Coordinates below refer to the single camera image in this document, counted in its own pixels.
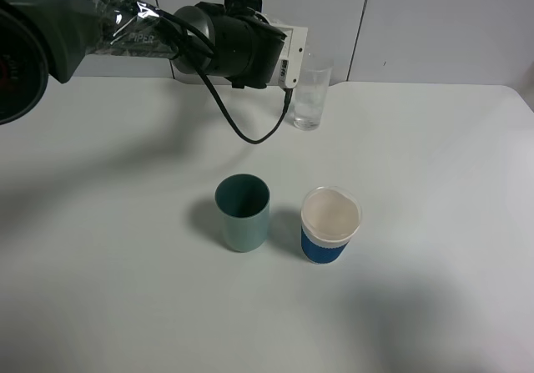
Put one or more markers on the blue white paper cup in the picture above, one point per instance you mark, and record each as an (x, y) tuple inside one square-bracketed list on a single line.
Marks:
[(330, 217)]

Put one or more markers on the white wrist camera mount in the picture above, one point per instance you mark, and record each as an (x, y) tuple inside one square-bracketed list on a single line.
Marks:
[(292, 54)]

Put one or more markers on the tall clear drinking glass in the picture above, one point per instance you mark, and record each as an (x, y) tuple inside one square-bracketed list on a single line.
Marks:
[(310, 92)]

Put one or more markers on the green plastic cup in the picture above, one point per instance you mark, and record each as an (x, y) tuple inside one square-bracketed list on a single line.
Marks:
[(244, 202)]

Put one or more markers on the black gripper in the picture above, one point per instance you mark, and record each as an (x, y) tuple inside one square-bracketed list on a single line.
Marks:
[(247, 47)]

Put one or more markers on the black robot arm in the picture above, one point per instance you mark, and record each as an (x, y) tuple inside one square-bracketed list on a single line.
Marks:
[(43, 39)]

